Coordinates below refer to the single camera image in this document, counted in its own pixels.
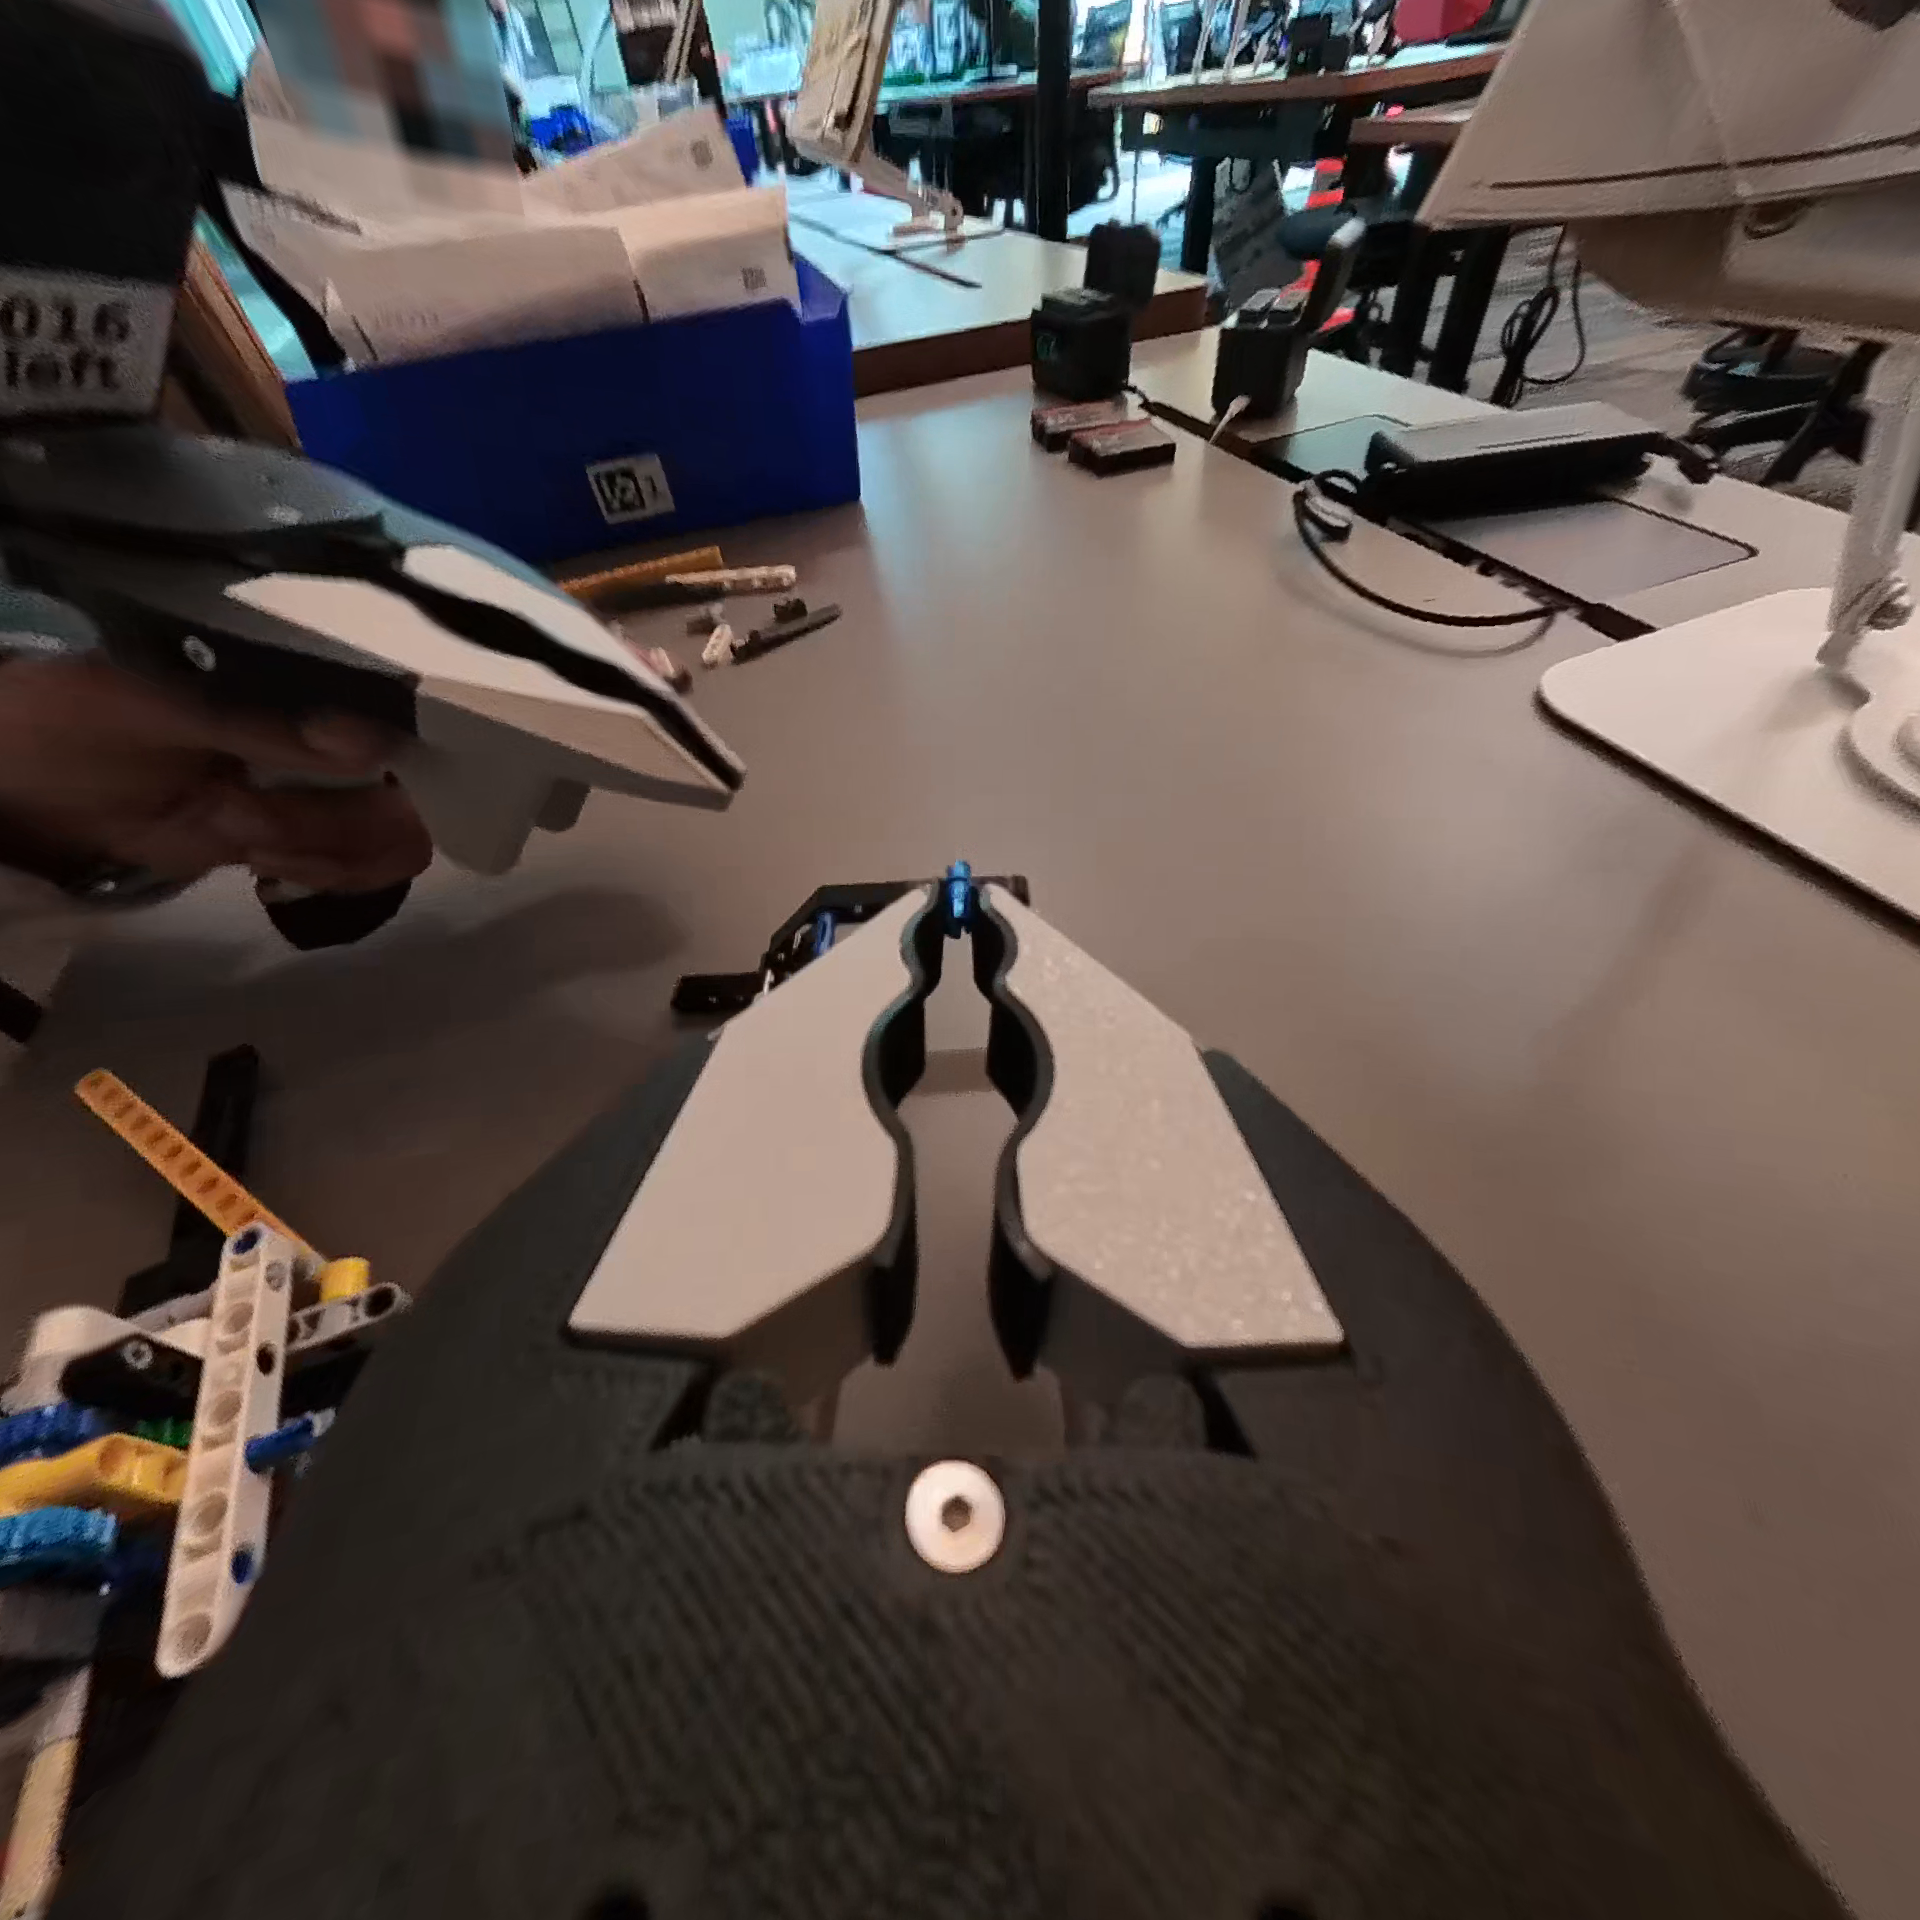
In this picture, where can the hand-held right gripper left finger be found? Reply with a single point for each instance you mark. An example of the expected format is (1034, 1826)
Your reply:
(750, 1172)

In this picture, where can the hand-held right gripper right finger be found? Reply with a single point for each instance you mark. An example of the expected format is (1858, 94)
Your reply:
(1154, 1200)

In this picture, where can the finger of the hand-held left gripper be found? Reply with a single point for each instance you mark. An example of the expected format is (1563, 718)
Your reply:
(523, 704)
(481, 570)

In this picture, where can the black lego assembly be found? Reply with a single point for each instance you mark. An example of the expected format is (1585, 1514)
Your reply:
(839, 896)

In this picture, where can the blue lego pin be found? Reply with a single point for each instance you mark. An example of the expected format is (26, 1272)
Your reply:
(955, 896)

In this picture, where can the long yellow lego beam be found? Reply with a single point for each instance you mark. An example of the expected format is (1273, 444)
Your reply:
(630, 574)

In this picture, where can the white lego beam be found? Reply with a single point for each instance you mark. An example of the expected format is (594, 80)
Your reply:
(743, 577)

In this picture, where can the dark grey lego blade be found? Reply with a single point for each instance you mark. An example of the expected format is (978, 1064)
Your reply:
(796, 622)

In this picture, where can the multicoloured lego model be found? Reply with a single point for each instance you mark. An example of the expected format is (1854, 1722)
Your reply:
(224, 1424)

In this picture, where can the person's left hand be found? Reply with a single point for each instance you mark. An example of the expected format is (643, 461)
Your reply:
(135, 780)

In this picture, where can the blue storage bin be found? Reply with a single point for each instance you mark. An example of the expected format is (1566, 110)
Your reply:
(450, 434)

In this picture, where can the stack of white papers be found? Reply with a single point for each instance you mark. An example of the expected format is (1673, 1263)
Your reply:
(494, 284)

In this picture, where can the background monitor on stand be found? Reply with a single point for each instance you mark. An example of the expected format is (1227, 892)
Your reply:
(839, 77)

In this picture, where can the black charger box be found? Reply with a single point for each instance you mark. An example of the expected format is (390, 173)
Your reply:
(1123, 263)

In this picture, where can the white lamp stand base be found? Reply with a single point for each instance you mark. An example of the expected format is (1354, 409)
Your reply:
(1695, 721)

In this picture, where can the black battery charger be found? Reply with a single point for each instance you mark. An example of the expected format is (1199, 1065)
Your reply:
(1259, 352)

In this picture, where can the black power adapter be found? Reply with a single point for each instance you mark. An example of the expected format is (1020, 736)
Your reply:
(1516, 458)

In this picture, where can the wooden background desk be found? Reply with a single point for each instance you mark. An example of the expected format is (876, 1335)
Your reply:
(1289, 77)

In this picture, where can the black office chair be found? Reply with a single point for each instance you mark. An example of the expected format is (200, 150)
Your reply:
(1785, 399)

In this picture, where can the white monitor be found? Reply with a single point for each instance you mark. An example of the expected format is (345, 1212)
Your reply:
(1680, 120)

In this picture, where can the black camera battery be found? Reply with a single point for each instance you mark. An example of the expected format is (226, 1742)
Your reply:
(1124, 452)
(1073, 423)

